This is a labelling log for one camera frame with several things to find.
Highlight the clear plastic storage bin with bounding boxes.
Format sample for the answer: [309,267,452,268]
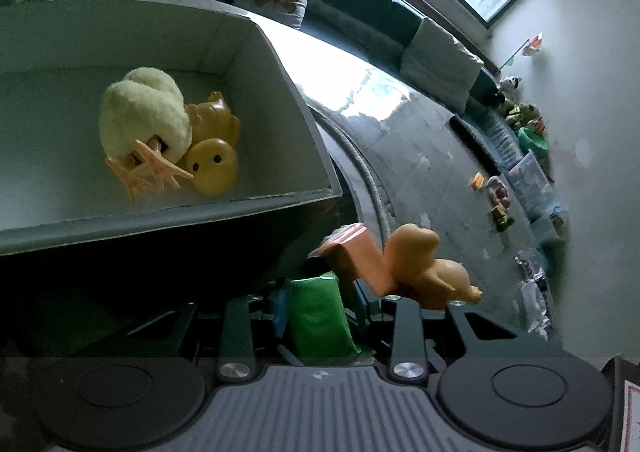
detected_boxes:
[506,152,557,217]

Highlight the red bordered white paper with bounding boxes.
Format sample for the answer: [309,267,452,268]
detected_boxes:
[620,379,640,452]

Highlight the white cardboard box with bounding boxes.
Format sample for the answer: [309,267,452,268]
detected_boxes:
[0,0,345,257]

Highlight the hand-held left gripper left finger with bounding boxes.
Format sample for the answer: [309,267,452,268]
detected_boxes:
[125,277,293,384]

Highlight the green fabric pouch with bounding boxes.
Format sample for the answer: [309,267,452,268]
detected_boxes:
[286,272,363,367]

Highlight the green plush toy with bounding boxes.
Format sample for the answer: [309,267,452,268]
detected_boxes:
[502,102,546,130]

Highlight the clear plastic packaging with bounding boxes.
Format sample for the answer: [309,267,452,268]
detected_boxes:
[514,249,555,337]

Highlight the yellow plastic duck toy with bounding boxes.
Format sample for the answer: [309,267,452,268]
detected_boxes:
[179,92,241,196]

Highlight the green plastic bowl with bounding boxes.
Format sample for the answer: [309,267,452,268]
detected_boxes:
[517,126,550,157]

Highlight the orange rubber duck toy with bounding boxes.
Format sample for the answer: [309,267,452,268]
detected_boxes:
[382,223,483,311]

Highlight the black and white plush toy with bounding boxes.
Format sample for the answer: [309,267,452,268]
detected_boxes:
[497,75,522,105]

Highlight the cream plush chick toy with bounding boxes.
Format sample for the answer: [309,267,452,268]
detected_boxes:
[98,66,196,205]

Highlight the yellow toy truck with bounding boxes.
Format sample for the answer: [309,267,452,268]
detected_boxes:
[490,206,516,233]

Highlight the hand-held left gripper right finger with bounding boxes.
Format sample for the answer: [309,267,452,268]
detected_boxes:
[353,279,568,385]

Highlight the small paper flags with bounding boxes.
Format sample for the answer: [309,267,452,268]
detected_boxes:
[500,32,545,70]

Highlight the white cushion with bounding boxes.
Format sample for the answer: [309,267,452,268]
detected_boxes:
[400,16,485,112]

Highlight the teal sofa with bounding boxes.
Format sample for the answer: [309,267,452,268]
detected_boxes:
[110,0,561,213]

